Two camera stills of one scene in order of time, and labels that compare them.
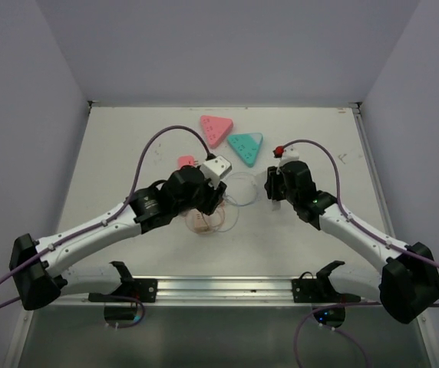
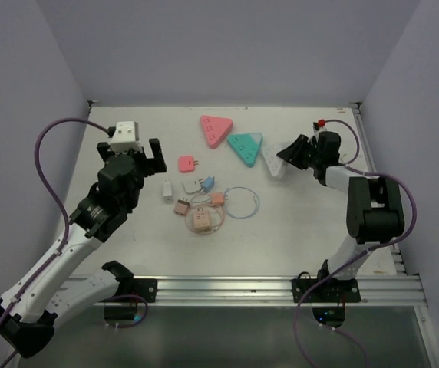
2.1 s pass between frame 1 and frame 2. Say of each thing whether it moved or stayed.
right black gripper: moved
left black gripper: moved
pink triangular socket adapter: stayed
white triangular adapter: moved
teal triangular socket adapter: stayed
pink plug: stayed
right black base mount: stayed
